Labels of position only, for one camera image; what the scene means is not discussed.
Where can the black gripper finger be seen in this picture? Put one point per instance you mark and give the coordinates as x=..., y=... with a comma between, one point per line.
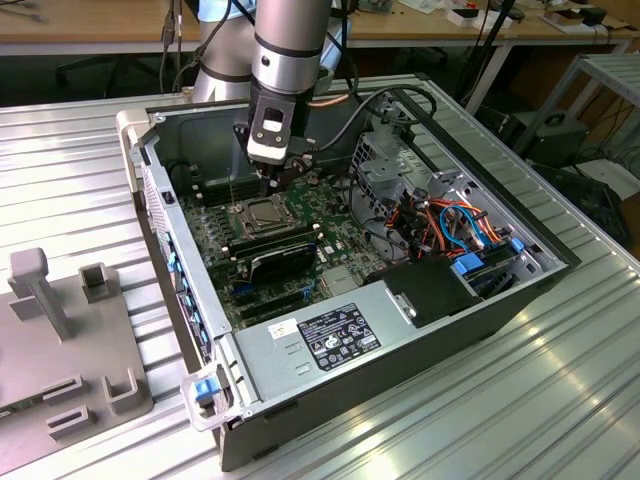
x=287, y=170

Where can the silver CPU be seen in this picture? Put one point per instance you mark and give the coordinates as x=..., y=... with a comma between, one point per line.
x=267, y=212

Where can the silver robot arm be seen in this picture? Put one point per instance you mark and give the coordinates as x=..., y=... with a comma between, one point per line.
x=287, y=45

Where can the black RAM slot bank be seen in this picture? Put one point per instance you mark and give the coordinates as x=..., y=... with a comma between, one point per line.
x=270, y=242
x=220, y=192

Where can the black CPU socket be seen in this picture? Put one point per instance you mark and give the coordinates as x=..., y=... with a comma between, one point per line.
x=250, y=232

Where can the black expansion slot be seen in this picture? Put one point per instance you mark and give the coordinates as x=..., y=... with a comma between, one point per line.
x=270, y=298
x=275, y=311

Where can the green motherboard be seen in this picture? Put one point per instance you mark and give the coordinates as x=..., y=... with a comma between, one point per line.
x=345, y=235

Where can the black graphics card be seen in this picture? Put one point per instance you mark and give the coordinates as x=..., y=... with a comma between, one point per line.
x=282, y=262

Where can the silver perforated drive cage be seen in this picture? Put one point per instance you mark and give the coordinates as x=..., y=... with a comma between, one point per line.
x=380, y=170

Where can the silver chipset heatsink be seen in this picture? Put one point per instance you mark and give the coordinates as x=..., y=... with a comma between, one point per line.
x=342, y=280

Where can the black plastic shroud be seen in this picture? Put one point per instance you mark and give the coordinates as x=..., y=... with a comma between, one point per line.
x=430, y=292

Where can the silver power supply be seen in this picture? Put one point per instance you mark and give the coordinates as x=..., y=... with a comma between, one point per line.
x=270, y=365

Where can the hard disk in blue carrier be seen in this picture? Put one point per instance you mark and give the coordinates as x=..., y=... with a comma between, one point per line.
x=470, y=265

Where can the open grey PC case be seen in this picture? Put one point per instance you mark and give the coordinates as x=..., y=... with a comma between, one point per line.
x=350, y=395

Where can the blue case latch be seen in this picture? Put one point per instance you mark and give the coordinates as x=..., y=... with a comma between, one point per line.
x=206, y=392

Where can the wooden desk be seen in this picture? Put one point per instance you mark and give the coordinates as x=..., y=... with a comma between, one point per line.
x=75, y=25

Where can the brown flat box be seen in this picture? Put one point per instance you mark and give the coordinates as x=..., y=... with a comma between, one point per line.
x=562, y=19

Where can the grey parts rack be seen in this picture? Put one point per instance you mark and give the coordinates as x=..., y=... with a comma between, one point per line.
x=50, y=350

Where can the small black device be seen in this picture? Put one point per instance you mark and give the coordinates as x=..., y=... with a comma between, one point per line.
x=595, y=16

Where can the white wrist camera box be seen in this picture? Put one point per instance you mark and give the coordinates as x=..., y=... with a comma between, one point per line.
x=267, y=145

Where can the silver disk bay bracket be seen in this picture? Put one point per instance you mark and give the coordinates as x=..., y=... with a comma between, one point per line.
x=460, y=187

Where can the grey metal frame table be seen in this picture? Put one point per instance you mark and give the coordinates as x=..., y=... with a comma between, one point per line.
x=617, y=65

